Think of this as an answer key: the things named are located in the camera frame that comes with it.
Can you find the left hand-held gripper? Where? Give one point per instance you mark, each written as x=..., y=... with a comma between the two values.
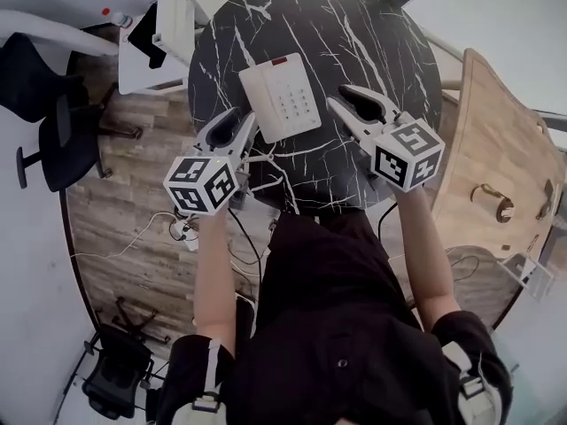
x=199, y=186

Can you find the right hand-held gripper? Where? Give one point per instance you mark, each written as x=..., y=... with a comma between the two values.
x=407, y=157

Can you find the white telephone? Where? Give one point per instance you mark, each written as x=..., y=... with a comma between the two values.
x=283, y=100

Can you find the person's right forearm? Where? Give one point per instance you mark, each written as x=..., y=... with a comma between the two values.
x=425, y=259

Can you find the person's left forearm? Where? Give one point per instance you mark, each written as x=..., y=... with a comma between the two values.
x=215, y=281

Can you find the black marble round table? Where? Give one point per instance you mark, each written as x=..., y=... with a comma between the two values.
x=345, y=38

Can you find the white power strip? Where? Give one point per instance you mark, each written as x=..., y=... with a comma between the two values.
x=186, y=235

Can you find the white side table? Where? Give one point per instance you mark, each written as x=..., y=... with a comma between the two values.
x=137, y=73

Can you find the black flat pouch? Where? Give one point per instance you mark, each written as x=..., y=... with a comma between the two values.
x=148, y=38

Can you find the light wooden desk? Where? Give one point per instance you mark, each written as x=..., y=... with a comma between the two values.
x=496, y=140

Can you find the white slatted chair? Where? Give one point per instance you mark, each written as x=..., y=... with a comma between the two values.
x=177, y=11

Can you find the cream bottle with brown lid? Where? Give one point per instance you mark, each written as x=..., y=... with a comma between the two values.
x=498, y=204

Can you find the clear bottle with red cap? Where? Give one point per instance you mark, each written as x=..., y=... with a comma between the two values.
x=118, y=17

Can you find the small metal clip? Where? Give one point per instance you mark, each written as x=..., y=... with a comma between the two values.
x=548, y=199

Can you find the person's black shirt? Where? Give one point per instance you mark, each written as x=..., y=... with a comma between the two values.
x=336, y=326

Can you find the black mesh office chair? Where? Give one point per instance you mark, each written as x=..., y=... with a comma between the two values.
x=115, y=370

